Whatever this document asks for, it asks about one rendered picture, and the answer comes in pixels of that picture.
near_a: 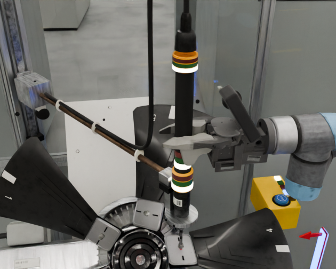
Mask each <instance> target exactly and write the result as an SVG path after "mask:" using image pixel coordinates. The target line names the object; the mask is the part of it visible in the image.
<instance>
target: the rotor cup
mask: <svg viewBox="0 0 336 269"><path fill-rule="evenodd" d="M120 229H122V230H123V231H122V233H121V234H120V236H119V237H118V239H117V240H116V242H115V243H114V245H113V246H112V248H111V249H110V250H109V251H107V259H108V264H109V267H110V269H167V268H168V265H169V253H168V250H167V247H166V245H165V243H164V237H165V236H164V235H163V233H162V232H158V231H153V230H149V229H147V228H143V227H139V226H135V225H133V222H131V223H128V224H126V225H124V226H122V227H121V228H120ZM145 230H148V231H145ZM116 243H117V245H116V246H115V244H116ZM138 255H144V256H145V258H146V262H145V263H144V264H143V265H138V264H137V263H136V261H135V259H136V257H137V256H138Z"/></svg>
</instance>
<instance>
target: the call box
mask: <svg viewBox="0 0 336 269"><path fill-rule="evenodd" d="M283 190H284V189H283ZM283 190H282V189H281V188H280V185H279V184H278V183H277V180H275V178H274V176H270V177H259V178H253V179H252V187H251V195H250V200H251V202H252V204H253V206H254V208H255V210H256V211H258V210H261V209H263V208H268V209H270V210H272V212H273V213H274V215H275V216H276V218H277V220H278V221H279V223H280V225H281V227H282V229H283V230H284V229H290V228H296V227H297V223H298V218H299V213H300V209H301V206H300V204H299V203H298V201H297V200H296V201H290V200H288V203H287V204H284V205H282V204H278V203H276V202H275V196H276V195H278V194H284V193H283Z"/></svg>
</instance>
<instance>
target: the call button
mask: <svg viewBox="0 0 336 269"><path fill-rule="evenodd" d="M288 200H289V199H288V197H287V196H285V194H278V195H276V196H275V202H276V203H278V204H282V205H284V204H287V203H288Z"/></svg>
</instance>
